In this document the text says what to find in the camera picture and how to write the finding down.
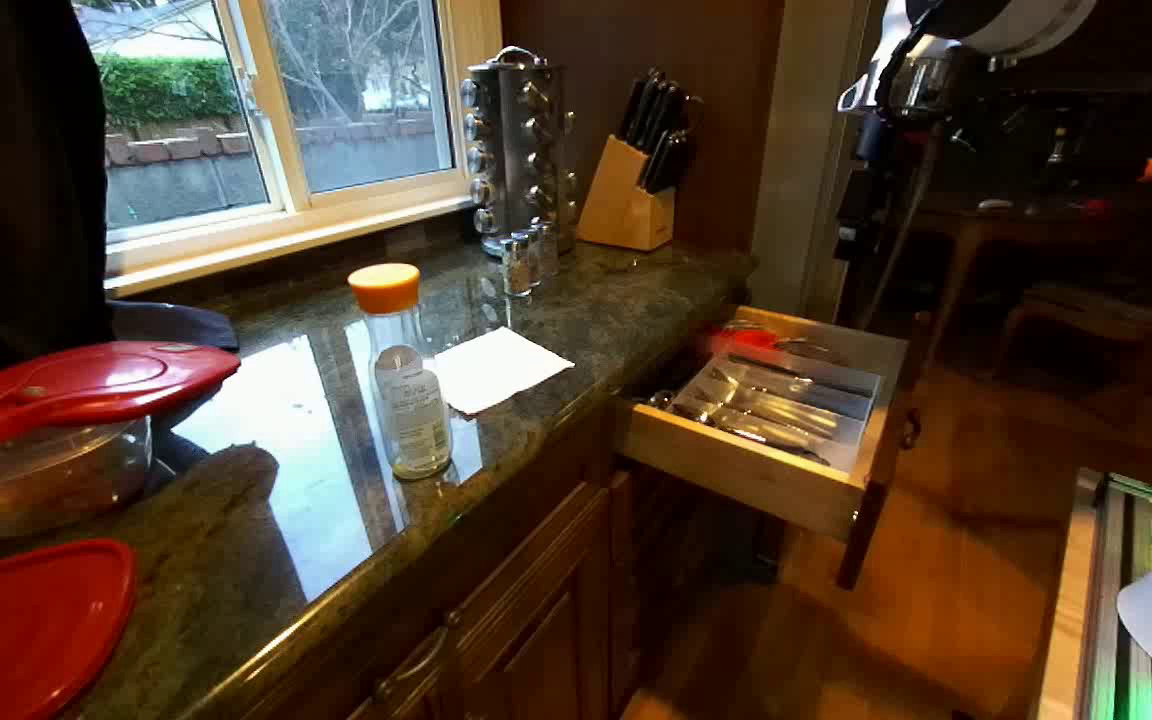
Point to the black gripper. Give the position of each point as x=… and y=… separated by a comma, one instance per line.
x=883, y=140

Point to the red utensil in drawer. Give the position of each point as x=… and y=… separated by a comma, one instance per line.
x=750, y=343

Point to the grey utensil organizer tray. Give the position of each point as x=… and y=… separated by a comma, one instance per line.
x=818, y=386

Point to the wooden dining chair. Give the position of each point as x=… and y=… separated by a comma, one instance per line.
x=1081, y=315

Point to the wooden knife block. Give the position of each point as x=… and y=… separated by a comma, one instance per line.
x=620, y=204

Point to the silver table spoon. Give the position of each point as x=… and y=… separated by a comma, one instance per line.
x=696, y=399

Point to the wooden kitchen drawer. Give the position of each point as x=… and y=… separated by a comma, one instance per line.
x=736, y=464

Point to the steel rotating spice rack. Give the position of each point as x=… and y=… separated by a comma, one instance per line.
x=518, y=146

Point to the glass spice jar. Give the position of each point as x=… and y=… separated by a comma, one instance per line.
x=528, y=264

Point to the white paper napkin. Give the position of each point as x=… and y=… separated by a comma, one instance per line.
x=498, y=369

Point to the aluminium robot cart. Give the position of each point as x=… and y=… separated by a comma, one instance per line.
x=1081, y=613

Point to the glass bottle orange cap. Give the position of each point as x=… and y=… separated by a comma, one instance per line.
x=411, y=400

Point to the dark wood base cabinet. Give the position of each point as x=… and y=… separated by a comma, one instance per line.
x=523, y=624

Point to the wooden framed window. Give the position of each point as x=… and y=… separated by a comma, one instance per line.
x=279, y=122

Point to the glass bowl with red lid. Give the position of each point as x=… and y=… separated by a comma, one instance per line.
x=70, y=400

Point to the flat red plastic lid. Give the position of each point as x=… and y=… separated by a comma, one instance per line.
x=17, y=624

